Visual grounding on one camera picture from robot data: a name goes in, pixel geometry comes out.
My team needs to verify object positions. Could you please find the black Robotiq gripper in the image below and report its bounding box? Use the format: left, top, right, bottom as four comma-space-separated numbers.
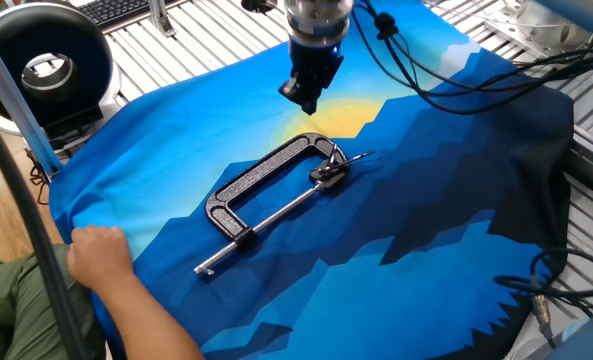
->
277, 40, 346, 116

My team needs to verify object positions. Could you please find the black clock movement with hands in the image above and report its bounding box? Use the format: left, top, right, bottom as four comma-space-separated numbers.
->
308, 142, 378, 192

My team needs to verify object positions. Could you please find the person's bare forearm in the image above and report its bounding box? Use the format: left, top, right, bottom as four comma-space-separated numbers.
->
93, 272, 206, 360

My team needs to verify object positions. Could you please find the person's bare hand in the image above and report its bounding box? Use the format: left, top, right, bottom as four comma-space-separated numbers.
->
66, 224, 137, 295

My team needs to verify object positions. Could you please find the black C-clamp with steel screw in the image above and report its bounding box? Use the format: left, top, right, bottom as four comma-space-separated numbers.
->
193, 132, 350, 278

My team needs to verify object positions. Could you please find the blue mountain print cloth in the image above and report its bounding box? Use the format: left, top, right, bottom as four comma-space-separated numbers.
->
48, 0, 576, 360

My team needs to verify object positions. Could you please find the black computer keyboard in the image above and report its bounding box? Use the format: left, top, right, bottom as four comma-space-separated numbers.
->
78, 0, 177, 29

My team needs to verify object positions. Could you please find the green trousers leg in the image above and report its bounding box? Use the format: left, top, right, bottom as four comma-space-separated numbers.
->
0, 243, 108, 360

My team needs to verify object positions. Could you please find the black gripper cable bundle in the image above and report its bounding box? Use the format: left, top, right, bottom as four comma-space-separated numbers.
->
350, 0, 593, 117

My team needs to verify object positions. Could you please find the metal table bracket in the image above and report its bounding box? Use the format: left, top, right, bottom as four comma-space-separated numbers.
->
147, 0, 178, 38

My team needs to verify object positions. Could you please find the black round ring light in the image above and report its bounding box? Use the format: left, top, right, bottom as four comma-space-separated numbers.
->
0, 1, 123, 137

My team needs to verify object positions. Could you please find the aluminium frame bar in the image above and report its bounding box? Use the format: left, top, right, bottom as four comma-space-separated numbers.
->
0, 17, 63, 180

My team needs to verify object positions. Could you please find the black cable with metal plug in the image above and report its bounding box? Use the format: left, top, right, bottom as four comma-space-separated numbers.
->
492, 247, 593, 350

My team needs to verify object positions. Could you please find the thick black hose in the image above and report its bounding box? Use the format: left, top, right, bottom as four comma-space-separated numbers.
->
0, 99, 90, 360

